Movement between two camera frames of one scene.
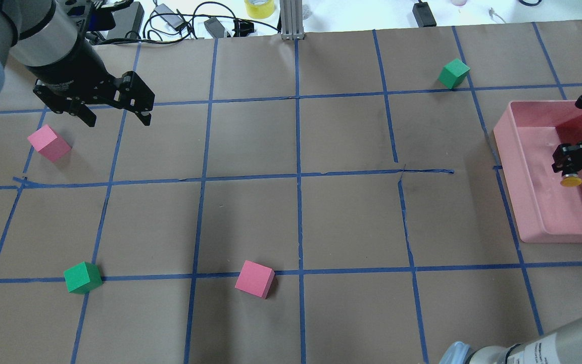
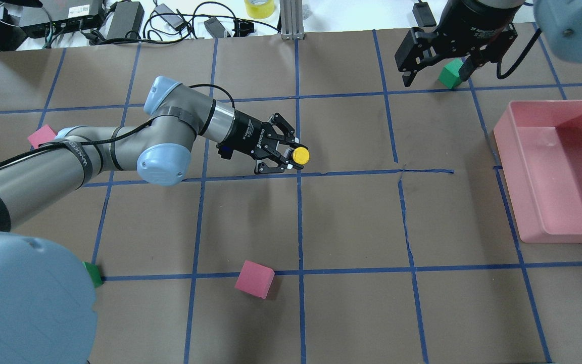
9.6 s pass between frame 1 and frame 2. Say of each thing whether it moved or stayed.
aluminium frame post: stayed
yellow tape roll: stayed
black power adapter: stayed
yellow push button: moved
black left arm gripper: moved
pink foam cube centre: stayed
